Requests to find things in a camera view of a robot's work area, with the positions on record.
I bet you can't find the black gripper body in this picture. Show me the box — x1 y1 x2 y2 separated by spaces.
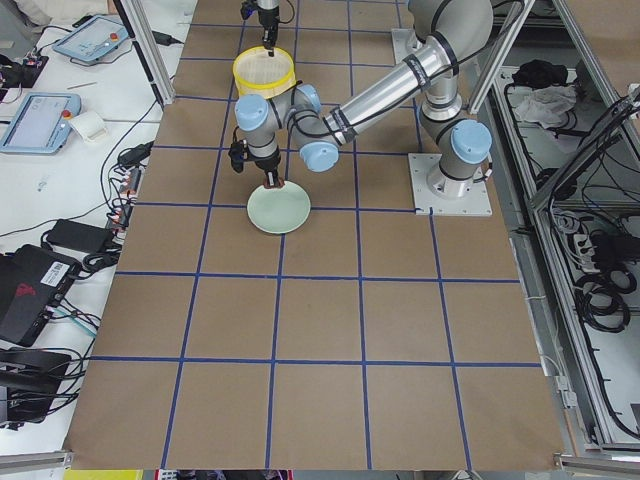
258 9 278 48
256 153 281 184

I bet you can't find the brown chocolate bun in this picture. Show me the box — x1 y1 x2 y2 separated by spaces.
263 178 285 190

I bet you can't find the yellow steamer layer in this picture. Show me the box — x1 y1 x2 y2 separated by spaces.
232 47 296 99

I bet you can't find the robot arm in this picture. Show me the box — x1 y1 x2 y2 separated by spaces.
229 1 494 188
256 0 280 57

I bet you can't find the pale green plate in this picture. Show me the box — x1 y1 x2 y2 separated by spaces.
247 182 311 234

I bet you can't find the upper blue teach pendant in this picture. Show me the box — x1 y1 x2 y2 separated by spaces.
53 15 129 65

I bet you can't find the blue teach pendant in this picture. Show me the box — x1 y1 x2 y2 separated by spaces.
53 15 129 65
1 92 82 155

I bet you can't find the black power adapter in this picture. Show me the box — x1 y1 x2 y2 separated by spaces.
40 219 114 253

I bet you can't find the lower blue teach pendant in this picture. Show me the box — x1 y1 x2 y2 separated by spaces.
1 92 82 155

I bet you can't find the black mini computer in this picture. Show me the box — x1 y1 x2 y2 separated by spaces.
1 244 81 347

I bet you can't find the crumpled cloth pile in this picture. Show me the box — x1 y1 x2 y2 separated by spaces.
512 59 578 128

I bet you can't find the black box lower left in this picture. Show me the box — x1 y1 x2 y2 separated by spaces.
1 348 71 430

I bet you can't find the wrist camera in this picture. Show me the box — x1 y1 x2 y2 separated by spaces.
228 140 249 173
240 0 256 21

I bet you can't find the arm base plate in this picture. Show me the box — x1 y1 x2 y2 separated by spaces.
391 28 423 64
408 153 493 217

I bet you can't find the aluminium frame post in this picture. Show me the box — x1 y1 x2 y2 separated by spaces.
114 0 176 109

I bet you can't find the black cable bundle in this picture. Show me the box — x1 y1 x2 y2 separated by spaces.
574 269 632 334

